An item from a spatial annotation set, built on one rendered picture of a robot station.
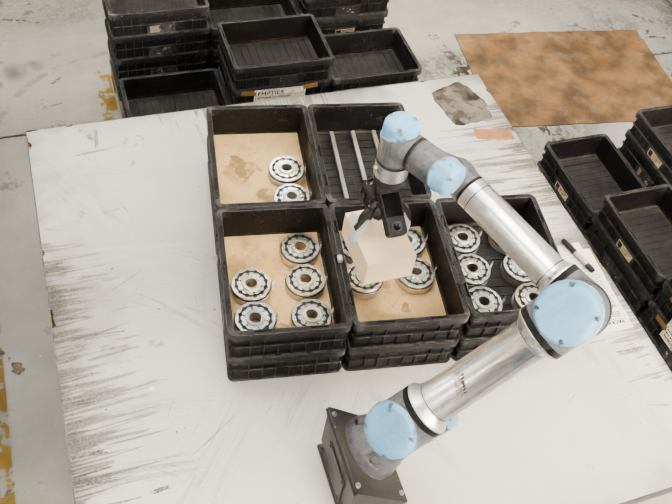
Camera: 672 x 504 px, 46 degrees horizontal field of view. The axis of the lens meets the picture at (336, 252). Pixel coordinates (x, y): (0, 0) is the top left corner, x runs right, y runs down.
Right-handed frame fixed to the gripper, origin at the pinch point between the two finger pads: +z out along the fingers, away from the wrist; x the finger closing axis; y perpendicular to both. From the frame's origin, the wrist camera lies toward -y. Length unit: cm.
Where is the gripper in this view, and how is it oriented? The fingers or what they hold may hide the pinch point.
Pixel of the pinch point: (378, 240)
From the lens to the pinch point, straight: 185.0
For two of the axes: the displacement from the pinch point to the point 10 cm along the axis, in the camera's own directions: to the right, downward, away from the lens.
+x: -9.4, 1.8, -2.8
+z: -1.1, 6.3, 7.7
